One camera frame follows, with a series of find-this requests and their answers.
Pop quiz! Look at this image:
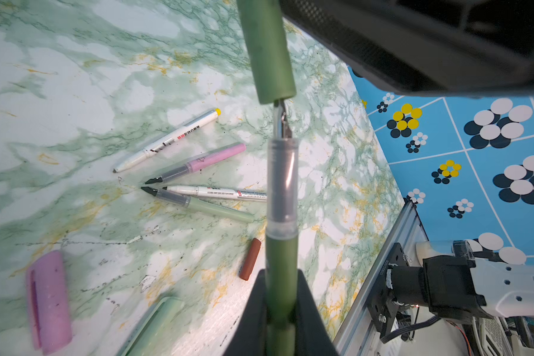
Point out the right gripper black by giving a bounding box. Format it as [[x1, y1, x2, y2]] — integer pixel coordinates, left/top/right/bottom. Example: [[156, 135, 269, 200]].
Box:
[[280, 0, 534, 97]]

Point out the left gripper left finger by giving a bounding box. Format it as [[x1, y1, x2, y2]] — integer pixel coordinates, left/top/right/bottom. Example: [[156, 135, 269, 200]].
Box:
[[224, 269, 267, 356]]

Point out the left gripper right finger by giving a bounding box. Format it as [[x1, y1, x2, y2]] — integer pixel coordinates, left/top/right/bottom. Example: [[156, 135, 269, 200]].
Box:
[[295, 269, 338, 356]]

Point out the dark green pen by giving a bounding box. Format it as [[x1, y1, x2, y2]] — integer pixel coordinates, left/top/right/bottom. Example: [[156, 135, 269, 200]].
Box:
[[266, 99, 299, 355]]

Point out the dark green pen cap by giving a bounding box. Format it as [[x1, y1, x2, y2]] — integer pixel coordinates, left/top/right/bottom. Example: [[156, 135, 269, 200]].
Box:
[[237, 0, 296, 105]]

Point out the light green pen cap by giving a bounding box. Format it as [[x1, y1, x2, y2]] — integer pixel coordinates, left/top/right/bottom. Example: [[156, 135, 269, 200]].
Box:
[[119, 296, 185, 355]]

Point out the light green pen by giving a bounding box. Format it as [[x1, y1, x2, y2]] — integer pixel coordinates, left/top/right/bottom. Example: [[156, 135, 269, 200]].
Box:
[[141, 186, 255, 223]]

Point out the pink pen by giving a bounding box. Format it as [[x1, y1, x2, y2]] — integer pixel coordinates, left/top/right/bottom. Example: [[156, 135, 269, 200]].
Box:
[[145, 143, 247, 185]]

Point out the pink pen cap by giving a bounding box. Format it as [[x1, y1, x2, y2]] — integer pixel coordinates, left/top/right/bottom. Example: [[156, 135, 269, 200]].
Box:
[[25, 250, 73, 355]]

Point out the white pen yellow end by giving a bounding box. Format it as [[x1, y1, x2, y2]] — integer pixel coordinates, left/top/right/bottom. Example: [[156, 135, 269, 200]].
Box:
[[113, 108, 222, 173]]

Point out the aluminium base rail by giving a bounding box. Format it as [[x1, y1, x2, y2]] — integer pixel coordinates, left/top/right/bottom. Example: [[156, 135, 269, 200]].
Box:
[[331, 199, 534, 356]]

